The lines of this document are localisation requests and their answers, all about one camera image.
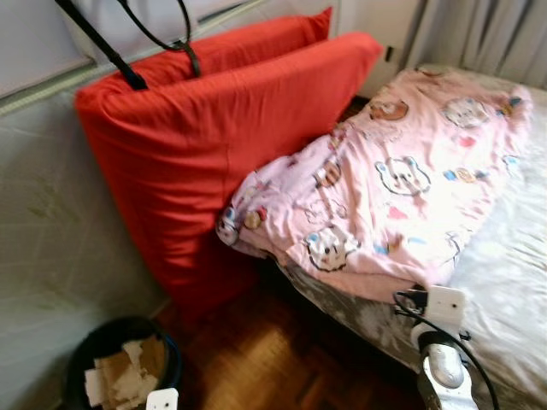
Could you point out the pink cartoon print blanket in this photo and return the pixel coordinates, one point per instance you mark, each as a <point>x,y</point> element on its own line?
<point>393,179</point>

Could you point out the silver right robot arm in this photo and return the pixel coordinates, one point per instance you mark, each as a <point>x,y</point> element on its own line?
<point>444,376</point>

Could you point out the dark wall outlet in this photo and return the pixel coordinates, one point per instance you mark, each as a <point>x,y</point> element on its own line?
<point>389,53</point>

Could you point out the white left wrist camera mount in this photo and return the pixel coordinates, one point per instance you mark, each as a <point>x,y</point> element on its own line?
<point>162,400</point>

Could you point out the black waste bin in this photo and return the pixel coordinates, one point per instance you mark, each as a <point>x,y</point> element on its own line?
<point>81,359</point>

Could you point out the beige padded board with rail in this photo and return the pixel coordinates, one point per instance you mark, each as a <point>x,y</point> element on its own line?
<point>51,222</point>

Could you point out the large red cushion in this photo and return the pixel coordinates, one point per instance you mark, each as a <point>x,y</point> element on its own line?
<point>214,154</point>

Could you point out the grey curtain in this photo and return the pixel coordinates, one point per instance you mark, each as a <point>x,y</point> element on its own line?
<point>487,34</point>

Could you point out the bed with beige floral sheet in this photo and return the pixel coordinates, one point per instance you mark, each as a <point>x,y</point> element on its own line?
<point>504,256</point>

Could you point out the small red cushion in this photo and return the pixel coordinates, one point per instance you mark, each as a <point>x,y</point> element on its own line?
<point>248,43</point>

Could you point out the torn cardboard scraps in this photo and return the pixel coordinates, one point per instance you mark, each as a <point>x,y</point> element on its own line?
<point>128,376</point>

